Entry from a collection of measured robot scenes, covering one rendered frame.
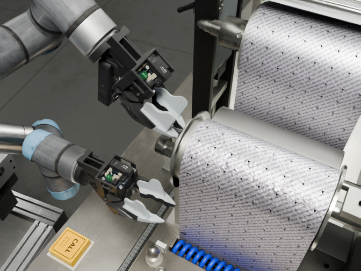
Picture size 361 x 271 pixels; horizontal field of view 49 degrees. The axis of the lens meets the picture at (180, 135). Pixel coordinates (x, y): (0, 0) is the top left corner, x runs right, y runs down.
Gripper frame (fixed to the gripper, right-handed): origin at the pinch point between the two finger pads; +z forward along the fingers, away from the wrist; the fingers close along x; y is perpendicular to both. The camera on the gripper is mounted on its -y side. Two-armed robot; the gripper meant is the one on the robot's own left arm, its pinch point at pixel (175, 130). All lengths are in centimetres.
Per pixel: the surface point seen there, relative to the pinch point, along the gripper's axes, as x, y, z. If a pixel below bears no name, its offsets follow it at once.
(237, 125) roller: 9.0, 3.7, 8.3
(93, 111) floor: 88, -168, -4
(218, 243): -8.1, -4.3, 22.0
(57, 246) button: -19.6, -39.5, 5.2
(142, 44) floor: 164, -175, -13
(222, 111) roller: 11.1, 0.9, 5.1
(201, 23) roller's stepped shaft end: 22.3, 2.1, -10.1
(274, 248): -8.1, 8.3, 24.4
